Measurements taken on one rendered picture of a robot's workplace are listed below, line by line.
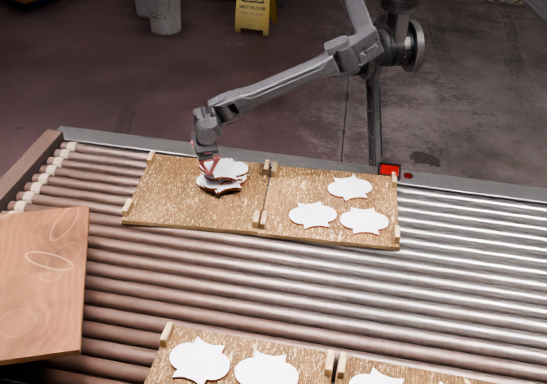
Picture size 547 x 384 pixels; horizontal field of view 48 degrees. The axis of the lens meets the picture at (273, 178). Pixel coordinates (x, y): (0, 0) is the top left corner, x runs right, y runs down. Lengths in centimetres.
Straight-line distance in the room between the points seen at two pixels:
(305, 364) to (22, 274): 71
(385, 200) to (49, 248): 100
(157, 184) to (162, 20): 349
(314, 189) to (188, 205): 40
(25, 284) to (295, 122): 282
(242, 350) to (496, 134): 311
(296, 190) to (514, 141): 253
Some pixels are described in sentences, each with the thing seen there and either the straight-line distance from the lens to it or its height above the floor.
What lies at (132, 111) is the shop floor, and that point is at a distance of 432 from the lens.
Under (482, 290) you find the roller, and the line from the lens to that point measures 178.
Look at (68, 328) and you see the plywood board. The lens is 147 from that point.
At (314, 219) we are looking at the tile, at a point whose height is 94.
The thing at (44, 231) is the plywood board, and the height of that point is 104.
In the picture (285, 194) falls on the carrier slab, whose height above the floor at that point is 94.
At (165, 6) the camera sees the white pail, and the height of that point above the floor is 25.
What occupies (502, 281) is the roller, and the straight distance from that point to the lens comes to 182.
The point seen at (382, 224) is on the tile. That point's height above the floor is 94.
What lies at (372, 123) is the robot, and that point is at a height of 59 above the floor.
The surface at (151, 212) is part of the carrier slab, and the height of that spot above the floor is 94.
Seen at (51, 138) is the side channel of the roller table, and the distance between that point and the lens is 228.
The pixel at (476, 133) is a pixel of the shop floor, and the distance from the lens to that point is 428.
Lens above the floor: 212
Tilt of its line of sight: 36 degrees down
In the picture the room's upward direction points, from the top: 2 degrees clockwise
